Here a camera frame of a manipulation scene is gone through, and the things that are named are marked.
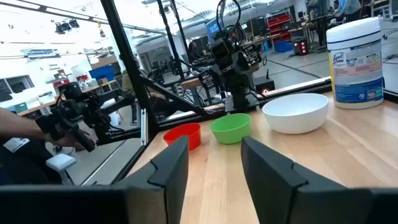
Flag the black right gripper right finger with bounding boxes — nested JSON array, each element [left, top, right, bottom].
[[241, 136, 371, 224]]

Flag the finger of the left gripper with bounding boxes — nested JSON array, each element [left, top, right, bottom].
[[243, 43, 263, 67], [198, 69, 219, 91]]

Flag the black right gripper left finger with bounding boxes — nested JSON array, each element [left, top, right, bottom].
[[115, 136, 190, 224]]

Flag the person's forearm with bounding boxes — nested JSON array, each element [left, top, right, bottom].
[[0, 107, 49, 141]]

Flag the red shelf bins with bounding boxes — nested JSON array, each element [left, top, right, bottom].
[[266, 14, 294, 42]]

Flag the black router with red light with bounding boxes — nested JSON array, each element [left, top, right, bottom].
[[253, 68, 276, 96]]

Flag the red plastic bowl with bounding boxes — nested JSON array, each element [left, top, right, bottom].
[[163, 123, 201, 151]]

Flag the black box with red lights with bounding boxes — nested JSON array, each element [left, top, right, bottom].
[[292, 39, 309, 57]]

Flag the green plastic bowl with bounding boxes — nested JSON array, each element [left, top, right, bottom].
[[210, 113, 252, 145]]

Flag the white ceramic bowl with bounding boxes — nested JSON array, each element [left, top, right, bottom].
[[262, 93, 330, 135]]

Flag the seated person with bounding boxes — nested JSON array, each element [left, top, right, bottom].
[[120, 70, 167, 102]]

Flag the white disinfecting wipes canister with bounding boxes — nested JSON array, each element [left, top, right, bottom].
[[326, 16, 385, 110]]

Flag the blue storage bin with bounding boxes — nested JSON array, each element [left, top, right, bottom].
[[88, 64, 116, 82]]

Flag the standing person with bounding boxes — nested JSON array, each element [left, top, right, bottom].
[[333, 0, 363, 23]]

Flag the person's hand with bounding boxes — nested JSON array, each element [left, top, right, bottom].
[[45, 129, 93, 152]]

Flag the white chair armrest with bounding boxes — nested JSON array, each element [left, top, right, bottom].
[[45, 153, 77, 185]]

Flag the black office chair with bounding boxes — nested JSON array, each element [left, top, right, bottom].
[[0, 138, 63, 187]]

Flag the ceiling spotlights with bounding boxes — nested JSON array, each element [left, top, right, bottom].
[[54, 18, 81, 35]]

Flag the white name badge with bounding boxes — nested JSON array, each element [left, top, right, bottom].
[[2, 136, 30, 154]]

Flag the black diagonal frame brace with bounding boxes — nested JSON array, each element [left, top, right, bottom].
[[139, 74, 210, 118]]

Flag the black table edge rail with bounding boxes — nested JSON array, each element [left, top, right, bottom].
[[382, 89, 398, 104], [110, 138, 149, 186], [157, 77, 333, 131]]

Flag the silver metal bracket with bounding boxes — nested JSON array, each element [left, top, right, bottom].
[[141, 108, 149, 146]]

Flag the black frame post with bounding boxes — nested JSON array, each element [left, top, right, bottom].
[[99, 0, 160, 138]]

